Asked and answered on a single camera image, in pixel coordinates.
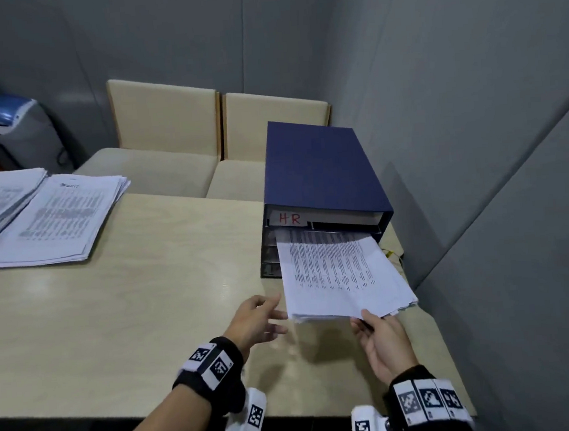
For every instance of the person's right hand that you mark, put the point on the person's right hand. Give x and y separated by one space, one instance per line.
388 349

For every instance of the person's left hand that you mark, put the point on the person's left hand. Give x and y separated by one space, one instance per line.
251 324

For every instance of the stack of printed paper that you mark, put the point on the stack of printed paper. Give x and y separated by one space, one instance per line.
66 218
337 277
1 194

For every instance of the person's left forearm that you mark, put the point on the person's left forearm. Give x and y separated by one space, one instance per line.
163 430

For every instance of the black marker wristband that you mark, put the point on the black marker wristband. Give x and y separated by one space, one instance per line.
412 374
229 396

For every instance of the white paper label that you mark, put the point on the white paper label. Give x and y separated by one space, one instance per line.
287 218

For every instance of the beige cushioned chair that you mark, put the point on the beige cushioned chair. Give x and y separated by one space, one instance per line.
161 119
268 126

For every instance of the grey bin with blue lid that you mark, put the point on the grey bin with blue lid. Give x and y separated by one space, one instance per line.
21 134

